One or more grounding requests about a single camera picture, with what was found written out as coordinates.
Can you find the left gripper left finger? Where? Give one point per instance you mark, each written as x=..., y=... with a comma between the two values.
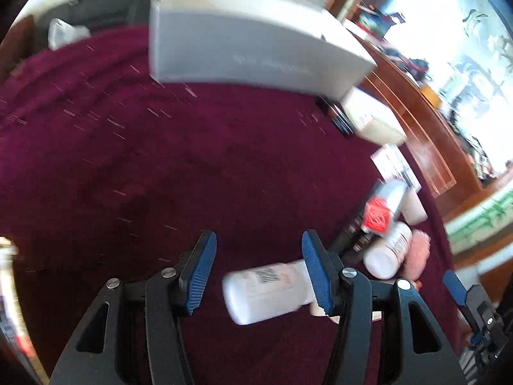
x=131, y=333

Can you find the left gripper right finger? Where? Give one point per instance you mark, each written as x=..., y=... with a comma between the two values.
x=414, y=349

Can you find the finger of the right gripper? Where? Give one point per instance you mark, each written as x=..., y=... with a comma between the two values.
x=461, y=294

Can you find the white pill bottle red label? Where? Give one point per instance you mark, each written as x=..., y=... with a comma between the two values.
x=385, y=257

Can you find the white lotion bottle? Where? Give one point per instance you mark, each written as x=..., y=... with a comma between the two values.
x=266, y=292

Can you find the black marker pink caps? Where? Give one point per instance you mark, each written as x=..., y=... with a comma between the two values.
x=352, y=242

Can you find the pink fluffy hair clip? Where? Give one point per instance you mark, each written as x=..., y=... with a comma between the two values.
x=417, y=256

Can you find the plain white bottle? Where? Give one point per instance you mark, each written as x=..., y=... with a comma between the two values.
x=412, y=208

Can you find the white box red end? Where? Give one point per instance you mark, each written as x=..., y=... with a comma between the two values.
x=383, y=207

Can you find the white blue medicine box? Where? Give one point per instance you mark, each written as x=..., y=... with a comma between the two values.
x=391, y=164

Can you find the maroon bed blanket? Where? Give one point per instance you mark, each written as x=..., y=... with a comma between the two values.
x=106, y=173

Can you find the wooden headboard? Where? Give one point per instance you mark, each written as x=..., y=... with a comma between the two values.
x=450, y=177

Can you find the cream cardboard box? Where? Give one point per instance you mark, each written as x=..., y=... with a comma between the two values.
x=372, y=120

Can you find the small black box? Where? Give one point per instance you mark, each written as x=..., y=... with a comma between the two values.
x=333, y=111

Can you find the large grey shoe box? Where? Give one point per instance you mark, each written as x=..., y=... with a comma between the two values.
x=283, y=44

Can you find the white plastic bag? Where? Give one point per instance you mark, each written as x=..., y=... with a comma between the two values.
x=61, y=33

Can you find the black sofa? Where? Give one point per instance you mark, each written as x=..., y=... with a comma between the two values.
x=97, y=14

